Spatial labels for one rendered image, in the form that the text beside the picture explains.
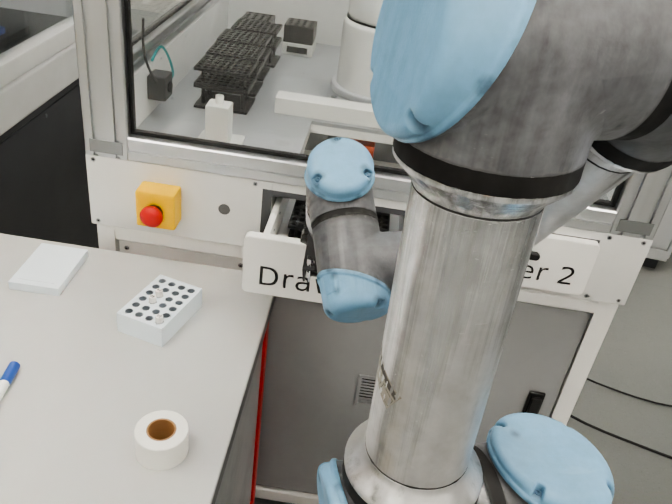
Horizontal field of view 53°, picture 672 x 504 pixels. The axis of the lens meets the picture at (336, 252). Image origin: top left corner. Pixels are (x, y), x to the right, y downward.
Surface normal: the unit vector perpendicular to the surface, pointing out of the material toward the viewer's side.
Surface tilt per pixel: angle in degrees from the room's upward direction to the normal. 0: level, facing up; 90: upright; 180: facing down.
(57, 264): 0
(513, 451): 8
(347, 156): 36
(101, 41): 90
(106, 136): 90
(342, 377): 90
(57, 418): 0
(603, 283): 90
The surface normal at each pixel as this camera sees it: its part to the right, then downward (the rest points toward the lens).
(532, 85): 0.20, 0.57
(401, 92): -0.94, -0.07
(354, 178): 0.04, -0.38
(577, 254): -0.10, 0.53
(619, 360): 0.12, -0.83
